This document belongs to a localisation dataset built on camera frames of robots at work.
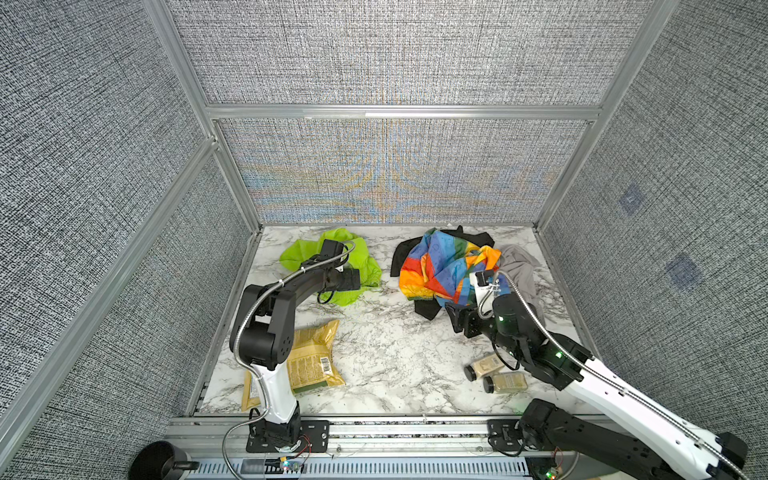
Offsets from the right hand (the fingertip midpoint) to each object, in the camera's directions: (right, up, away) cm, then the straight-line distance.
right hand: (457, 301), depth 73 cm
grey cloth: (+30, +7, +30) cm, 43 cm away
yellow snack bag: (-37, -18, +5) cm, 41 cm away
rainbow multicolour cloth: (+1, +7, +24) cm, 25 cm away
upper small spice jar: (+9, -19, +8) cm, 23 cm away
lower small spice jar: (+15, -22, +5) cm, 27 cm away
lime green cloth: (-26, +10, +24) cm, 37 cm away
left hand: (-32, +3, +26) cm, 42 cm away
